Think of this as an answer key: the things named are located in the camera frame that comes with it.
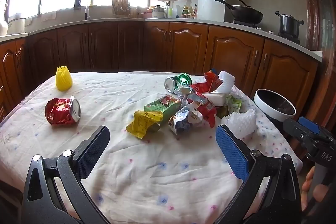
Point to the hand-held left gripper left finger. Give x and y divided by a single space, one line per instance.
92 150

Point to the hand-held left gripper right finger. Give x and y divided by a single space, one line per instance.
231 150

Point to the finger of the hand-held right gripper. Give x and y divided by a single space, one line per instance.
308 123
295 129

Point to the white foam fruit net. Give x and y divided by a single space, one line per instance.
225 81
242 121

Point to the white rimmed black trash bin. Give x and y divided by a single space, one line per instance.
265 106

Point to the red snack wrapper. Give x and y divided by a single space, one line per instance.
207 108

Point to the white paper box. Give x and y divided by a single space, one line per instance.
218 99

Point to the silver foil snack wrapper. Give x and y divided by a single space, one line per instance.
183 121

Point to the yellow snack wrapper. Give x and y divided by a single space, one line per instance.
141 123

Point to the person's right hand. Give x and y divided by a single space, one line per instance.
307 184

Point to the green plastic wrapper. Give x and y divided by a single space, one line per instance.
233 104

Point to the red crushed can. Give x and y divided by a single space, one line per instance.
59 111

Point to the white dotted tablecloth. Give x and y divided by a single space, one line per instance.
157 161

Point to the red paper carton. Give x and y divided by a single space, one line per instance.
207 85

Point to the crumpled silver foil wrapper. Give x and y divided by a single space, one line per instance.
185 94

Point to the yellow foam fruit net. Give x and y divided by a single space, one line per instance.
63 81

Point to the green drink carton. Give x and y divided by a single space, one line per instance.
160 107

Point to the black gas stove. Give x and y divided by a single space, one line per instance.
290 38

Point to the green crushed can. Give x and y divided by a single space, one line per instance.
181 79

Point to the steel cooking pot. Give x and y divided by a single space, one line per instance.
288 26

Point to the wooden lower cabinets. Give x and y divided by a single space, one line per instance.
183 45

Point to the black wok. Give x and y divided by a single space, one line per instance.
246 15

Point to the grey kitchen countertop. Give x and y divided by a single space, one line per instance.
183 21

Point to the condiment bottle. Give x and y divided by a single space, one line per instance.
190 13
185 12
195 12

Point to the wooden knife rack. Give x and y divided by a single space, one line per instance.
121 7

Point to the white rice cooker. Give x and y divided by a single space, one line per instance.
16 24

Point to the white electric kettle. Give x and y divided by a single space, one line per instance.
158 12

